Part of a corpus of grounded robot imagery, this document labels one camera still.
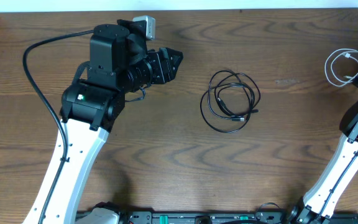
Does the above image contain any white usb cable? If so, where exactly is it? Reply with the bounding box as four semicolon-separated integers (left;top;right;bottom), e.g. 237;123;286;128
324;48;358;88

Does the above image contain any black usb cable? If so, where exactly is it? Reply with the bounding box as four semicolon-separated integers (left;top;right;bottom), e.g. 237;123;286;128
200;69;261;134

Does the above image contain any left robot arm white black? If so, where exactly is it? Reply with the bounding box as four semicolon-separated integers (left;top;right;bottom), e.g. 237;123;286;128
25;20;183;223

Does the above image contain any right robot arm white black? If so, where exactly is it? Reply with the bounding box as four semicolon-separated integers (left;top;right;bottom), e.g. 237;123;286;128
282;49;358;224

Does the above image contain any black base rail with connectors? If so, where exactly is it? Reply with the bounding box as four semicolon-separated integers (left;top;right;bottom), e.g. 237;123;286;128
76;202;358;224

